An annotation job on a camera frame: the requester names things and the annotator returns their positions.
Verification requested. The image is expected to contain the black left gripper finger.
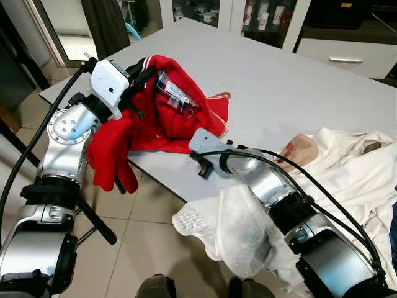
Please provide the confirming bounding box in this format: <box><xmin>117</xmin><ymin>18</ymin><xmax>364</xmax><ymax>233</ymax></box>
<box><xmin>124</xmin><ymin>57</ymin><xmax>156</xmax><ymax>76</ymax></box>
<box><xmin>129</xmin><ymin>67</ymin><xmax>159</xmax><ymax>94</ymax></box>

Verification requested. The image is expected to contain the red shirt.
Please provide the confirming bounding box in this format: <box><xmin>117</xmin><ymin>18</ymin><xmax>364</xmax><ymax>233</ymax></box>
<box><xmin>86</xmin><ymin>55</ymin><xmax>231</xmax><ymax>194</ymax></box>

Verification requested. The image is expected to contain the grey curtain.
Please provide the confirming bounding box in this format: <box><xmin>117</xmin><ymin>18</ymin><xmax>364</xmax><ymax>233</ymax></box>
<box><xmin>81</xmin><ymin>0</ymin><xmax>131</xmax><ymax>60</ymax></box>

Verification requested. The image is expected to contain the white glass-door cabinet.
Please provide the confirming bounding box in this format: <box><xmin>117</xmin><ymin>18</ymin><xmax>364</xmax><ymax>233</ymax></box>
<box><xmin>160</xmin><ymin>0</ymin><xmax>311</xmax><ymax>53</ymax></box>

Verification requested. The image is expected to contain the white folding table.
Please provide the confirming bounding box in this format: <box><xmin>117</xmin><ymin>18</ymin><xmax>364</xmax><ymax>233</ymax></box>
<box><xmin>38</xmin><ymin>17</ymin><xmax>397</xmax><ymax>205</ymax></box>

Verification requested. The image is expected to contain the grey left robot leg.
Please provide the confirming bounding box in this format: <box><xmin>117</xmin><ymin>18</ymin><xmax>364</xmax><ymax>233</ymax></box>
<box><xmin>135</xmin><ymin>273</ymin><xmax>177</xmax><ymax>298</ymax></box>

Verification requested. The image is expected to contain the grey robot leg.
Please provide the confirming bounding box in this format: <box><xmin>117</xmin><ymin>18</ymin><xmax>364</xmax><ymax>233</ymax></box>
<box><xmin>226</xmin><ymin>276</ymin><xmax>274</xmax><ymax>298</ymax></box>
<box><xmin>135</xmin><ymin>273</ymin><xmax>177</xmax><ymax>298</ymax></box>

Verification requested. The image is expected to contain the grey right robot leg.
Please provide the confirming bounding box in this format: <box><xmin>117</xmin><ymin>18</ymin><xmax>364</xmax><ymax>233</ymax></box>
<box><xmin>226</xmin><ymin>276</ymin><xmax>274</xmax><ymax>298</ymax></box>

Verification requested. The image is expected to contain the black TV stand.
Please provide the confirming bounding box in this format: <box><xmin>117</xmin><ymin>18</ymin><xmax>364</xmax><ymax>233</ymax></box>
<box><xmin>307</xmin><ymin>0</ymin><xmax>397</xmax><ymax>81</ymax></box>

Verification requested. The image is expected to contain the white drawer unit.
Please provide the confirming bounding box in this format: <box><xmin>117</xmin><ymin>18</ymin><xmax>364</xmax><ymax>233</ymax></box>
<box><xmin>297</xmin><ymin>38</ymin><xmax>397</xmax><ymax>80</ymax></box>

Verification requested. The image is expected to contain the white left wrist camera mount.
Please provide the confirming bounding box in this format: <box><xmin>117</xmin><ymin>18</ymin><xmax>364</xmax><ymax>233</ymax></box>
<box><xmin>90</xmin><ymin>59</ymin><xmax>132</xmax><ymax>122</ymax></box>

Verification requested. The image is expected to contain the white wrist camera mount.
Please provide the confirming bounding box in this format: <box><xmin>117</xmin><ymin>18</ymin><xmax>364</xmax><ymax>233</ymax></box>
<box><xmin>90</xmin><ymin>59</ymin><xmax>132</xmax><ymax>122</ymax></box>
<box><xmin>188</xmin><ymin>127</ymin><xmax>230</xmax><ymax>159</ymax></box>

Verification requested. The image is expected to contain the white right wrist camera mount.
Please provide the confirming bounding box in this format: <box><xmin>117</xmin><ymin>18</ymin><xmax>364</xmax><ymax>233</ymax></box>
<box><xmin>188</xmin><ymin>127</ymin><xmax>230</xmax><ymax>159</ymax></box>

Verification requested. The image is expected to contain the sliding glass door frame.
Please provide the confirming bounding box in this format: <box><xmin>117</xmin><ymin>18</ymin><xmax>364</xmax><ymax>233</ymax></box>
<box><xmin>25</xmin><ymin>0</ymin><xmax>162</xmax><ymax>66</ymax></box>

